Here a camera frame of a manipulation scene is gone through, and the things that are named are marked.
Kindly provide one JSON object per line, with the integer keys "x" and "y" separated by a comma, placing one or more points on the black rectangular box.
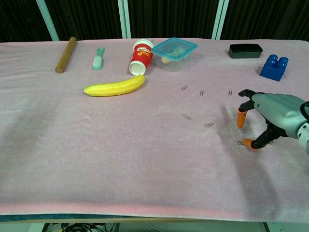
{"x": 245, "y": 52}

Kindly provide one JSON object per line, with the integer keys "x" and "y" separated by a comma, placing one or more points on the yellow banana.
{"x": 113, "y": 88}

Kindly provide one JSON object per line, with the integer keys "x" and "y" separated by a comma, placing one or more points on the pink table cloth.
{"x": 120, "y": 145}

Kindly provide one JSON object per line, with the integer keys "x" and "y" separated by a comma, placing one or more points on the pale toy food piece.
{"x": 179, "y": 50}
{"x": 165, "y": 60}

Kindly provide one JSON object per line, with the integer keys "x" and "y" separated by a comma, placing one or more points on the silver beaded magnetic stick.
{"x": 239, "y": 143}

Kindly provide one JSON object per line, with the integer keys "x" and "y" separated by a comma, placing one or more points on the white frame post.
{"x": 47, "y": 19}
{"x": 220, "y": 19}
{"x": 124, "y": 19}

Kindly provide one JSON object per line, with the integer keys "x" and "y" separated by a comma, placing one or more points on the wooden rolling pin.
{"x": 65, "y": 55}

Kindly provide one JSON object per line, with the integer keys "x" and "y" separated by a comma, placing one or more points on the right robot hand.
{"x": 280, "y": 111}

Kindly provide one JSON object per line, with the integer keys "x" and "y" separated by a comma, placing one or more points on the clear container with blue lid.
{"x": 175, "y": 46}

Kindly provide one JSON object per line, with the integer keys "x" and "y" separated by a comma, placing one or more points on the red paper cup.
{"x": 142, "y": 56}

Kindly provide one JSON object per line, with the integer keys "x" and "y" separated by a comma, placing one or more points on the blue building block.
{"x": 272, "y": 70}

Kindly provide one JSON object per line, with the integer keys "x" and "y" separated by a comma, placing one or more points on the green brush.
{"x": 98, "y": 61}

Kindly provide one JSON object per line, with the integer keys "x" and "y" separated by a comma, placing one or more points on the teal padding layer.
{"x": 24, "y": 218}

